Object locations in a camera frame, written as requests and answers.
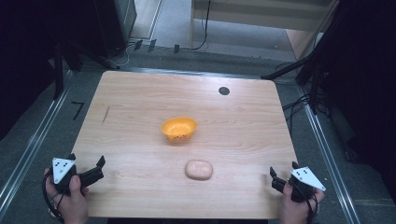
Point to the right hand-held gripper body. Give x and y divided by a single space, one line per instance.
306 179

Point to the person's right hand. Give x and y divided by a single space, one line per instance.
295 213

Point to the dark cabinet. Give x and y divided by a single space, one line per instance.
118 25

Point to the metal floor rail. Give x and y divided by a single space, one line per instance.
330 161
31 146

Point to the orange plastic bowl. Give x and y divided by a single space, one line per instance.
179 127

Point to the black round table grommet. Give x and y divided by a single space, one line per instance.
224 90

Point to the pale pink bread roll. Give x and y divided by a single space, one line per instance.
199 170

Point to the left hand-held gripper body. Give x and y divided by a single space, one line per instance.
63 179

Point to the person's left hand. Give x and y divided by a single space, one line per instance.
74 205

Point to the black metal stand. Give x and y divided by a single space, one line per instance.
314 81
58 71

